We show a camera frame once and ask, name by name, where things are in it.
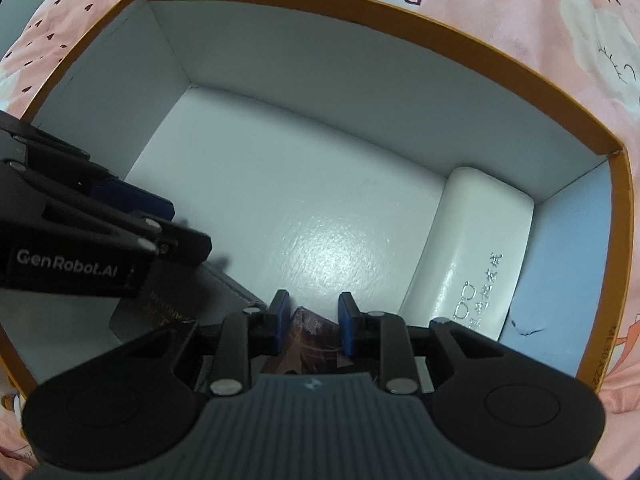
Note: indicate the printed picture card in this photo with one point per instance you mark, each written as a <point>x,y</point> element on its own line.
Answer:
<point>312,340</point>

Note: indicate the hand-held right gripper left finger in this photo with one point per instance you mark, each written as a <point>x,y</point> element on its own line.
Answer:
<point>280,320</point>

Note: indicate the pink printed blanket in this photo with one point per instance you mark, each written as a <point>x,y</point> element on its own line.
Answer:
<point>575,35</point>

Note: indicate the white glasses case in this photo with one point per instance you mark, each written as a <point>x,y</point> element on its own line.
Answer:
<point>470,240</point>

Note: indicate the orange cardboard box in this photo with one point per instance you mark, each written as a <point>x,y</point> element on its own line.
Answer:
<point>300,185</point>

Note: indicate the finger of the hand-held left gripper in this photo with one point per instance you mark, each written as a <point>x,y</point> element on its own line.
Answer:
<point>135,199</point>
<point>185,247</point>

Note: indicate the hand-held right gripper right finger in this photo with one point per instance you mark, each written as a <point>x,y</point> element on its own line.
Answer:
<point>347,325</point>

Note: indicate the dark grey box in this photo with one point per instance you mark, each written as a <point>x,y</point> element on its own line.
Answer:
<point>220,290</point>

